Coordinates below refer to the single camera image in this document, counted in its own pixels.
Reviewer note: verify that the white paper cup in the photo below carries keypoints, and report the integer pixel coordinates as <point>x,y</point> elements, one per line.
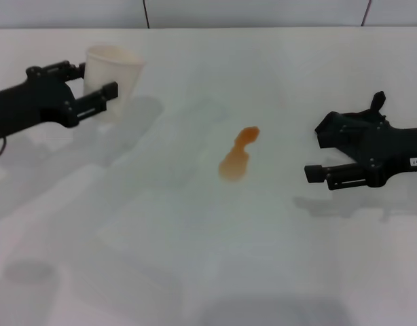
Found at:
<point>110,68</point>

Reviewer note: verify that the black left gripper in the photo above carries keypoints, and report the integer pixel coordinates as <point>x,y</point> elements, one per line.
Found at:
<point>32,102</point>

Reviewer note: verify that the dark blue rag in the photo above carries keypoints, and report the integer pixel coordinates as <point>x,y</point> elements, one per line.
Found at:
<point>378,102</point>

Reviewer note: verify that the brown water stain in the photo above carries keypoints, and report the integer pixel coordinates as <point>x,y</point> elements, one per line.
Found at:
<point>234,166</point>

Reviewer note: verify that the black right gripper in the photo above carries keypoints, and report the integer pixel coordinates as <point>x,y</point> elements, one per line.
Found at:
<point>392,149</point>

